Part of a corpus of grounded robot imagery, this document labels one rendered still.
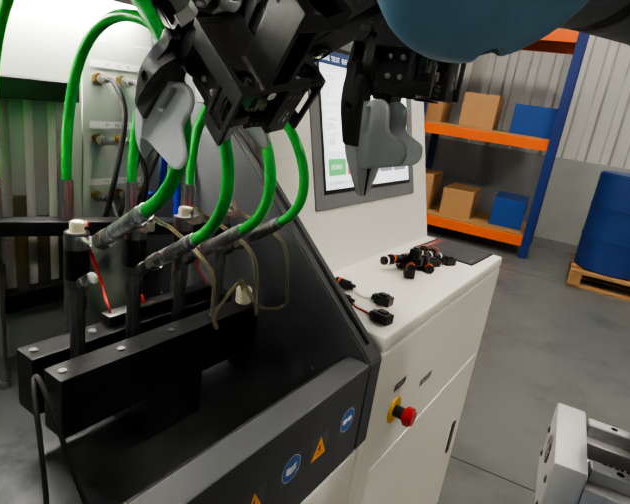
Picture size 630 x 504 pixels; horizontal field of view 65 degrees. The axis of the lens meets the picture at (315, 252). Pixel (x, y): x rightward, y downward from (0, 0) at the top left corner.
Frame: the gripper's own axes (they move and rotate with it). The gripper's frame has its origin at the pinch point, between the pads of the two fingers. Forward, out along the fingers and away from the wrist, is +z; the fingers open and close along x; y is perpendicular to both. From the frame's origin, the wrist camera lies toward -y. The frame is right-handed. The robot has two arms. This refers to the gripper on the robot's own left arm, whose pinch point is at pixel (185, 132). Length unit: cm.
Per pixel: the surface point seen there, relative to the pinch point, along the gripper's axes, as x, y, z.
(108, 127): 11, -30, 40
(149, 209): -3.0, 2.4, 8.0
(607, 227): 435, 56, 184
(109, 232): -5.4, 0.7, 14.4
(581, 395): 217, 111, 143
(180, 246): 2.3, 3.5, 17.7
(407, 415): 34, 39, 39
